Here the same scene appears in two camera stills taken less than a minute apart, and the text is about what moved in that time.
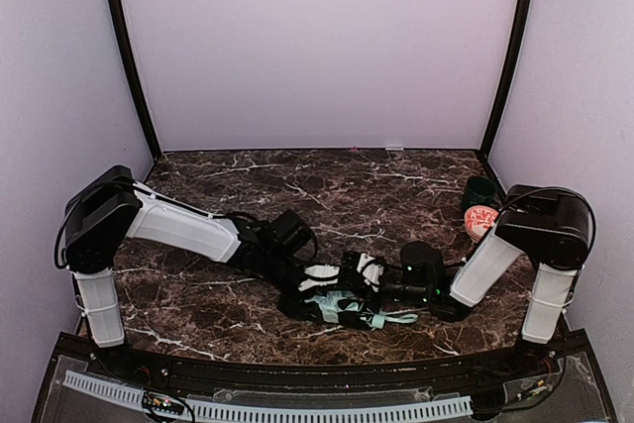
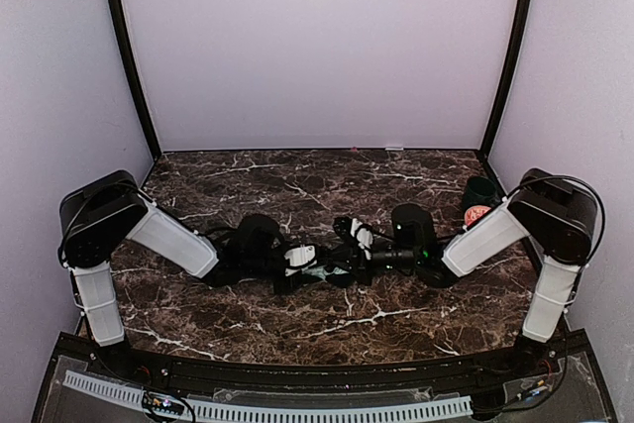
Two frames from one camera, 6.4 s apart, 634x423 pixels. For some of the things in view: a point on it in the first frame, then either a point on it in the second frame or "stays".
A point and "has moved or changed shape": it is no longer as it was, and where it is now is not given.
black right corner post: [516, 52] stays
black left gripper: [301, 305] to [279, 277]
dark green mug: [479, 190] stays
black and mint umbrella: [341, 308] has moved or changed shape
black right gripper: [361, 289] to [362, 264]
